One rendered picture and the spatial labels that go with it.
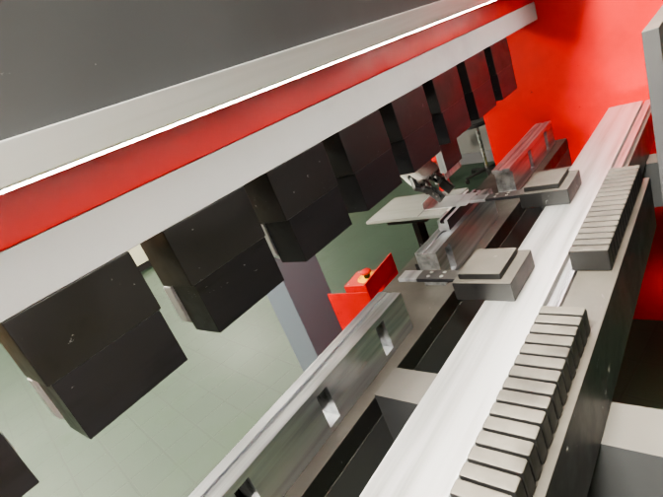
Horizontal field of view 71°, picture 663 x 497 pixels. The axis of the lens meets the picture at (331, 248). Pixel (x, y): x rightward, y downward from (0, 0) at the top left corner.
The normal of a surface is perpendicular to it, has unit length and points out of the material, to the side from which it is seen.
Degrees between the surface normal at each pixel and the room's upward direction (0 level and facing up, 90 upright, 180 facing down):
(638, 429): 0
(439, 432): 0
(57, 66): 90
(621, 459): 90
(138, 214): 90
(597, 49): 90
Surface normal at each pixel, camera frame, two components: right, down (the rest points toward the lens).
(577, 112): -0.58, 0.48
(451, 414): -0.36, -0.87
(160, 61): 0.73, -0.04
